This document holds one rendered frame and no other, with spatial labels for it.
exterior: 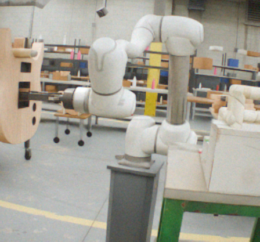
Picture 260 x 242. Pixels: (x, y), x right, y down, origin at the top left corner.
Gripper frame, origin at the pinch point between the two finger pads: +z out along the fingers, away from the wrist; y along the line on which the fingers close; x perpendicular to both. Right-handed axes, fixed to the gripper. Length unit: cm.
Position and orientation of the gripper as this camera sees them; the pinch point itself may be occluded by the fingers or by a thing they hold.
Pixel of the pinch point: (25, 94)
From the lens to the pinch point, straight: 118.8
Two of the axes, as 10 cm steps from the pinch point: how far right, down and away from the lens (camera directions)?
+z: -9.9, -1.0, 1.2
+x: 0.9, -9.9, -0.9
